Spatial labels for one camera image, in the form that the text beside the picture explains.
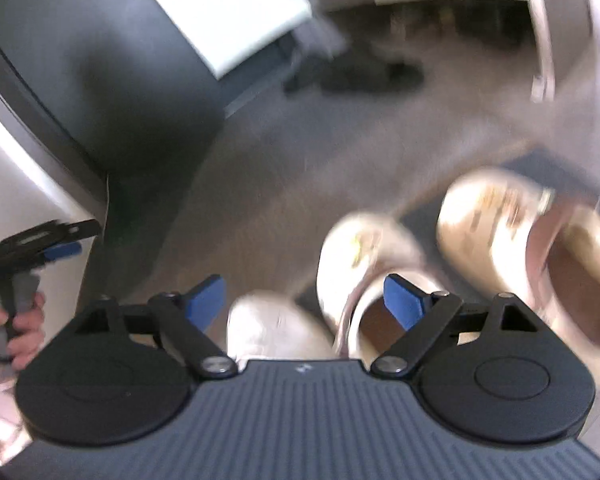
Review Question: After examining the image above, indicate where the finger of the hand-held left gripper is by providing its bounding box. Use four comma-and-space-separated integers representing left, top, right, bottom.
0, 242, 83, 281
0, 219, 102, 271

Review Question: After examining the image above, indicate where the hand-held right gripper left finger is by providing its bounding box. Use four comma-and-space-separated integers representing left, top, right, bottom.
75, 275, 238, 380

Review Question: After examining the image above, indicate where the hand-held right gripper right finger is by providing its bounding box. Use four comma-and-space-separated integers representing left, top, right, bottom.
371, 274, 541, 380

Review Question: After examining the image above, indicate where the white chunky sneaker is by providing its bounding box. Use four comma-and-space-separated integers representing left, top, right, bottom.
226, 290, 338, 361

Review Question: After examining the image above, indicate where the cream clog with charms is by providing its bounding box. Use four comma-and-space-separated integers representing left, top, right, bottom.
316, 212, 448, 361
436, 167, 600, 348

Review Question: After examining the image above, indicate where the grey shoe cabinet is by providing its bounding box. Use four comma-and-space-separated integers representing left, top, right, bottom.
280, 0, 598, 106

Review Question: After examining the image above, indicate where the person's left hand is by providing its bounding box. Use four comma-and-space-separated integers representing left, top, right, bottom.
0, 292, 47, 386

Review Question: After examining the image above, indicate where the black entrance door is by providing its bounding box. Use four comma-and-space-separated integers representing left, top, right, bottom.
0, 0, 291, 181

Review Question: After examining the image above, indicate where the plain white cabinet door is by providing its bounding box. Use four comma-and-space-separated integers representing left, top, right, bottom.
125, 0, 313, 80

